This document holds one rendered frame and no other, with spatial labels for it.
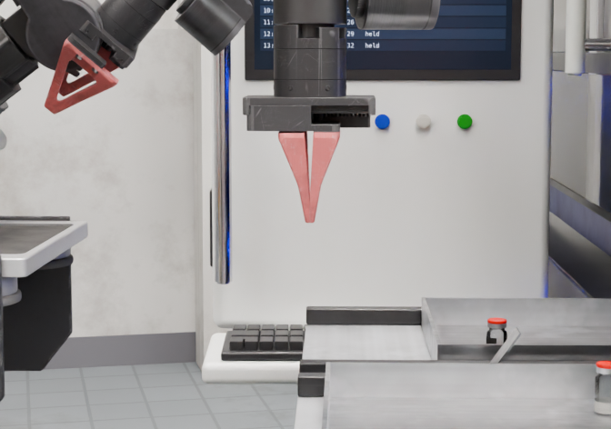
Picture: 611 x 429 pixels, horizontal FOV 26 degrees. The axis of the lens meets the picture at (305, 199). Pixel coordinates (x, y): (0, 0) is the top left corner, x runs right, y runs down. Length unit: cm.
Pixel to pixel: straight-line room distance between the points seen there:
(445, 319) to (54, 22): 59
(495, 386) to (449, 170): 71
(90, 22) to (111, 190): 375
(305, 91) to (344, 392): 37
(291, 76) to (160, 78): 410
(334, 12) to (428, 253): 98
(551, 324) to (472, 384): 36
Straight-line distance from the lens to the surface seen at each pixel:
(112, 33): 141
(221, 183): 188
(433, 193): 195
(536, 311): 163
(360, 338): 155
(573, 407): 127
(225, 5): 142
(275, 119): 101
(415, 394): 128
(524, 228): 198
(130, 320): 520
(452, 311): 162
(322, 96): 102
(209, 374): 176
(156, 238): 516
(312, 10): 102
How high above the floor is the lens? 121
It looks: 6 degrees down
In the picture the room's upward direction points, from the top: straight up
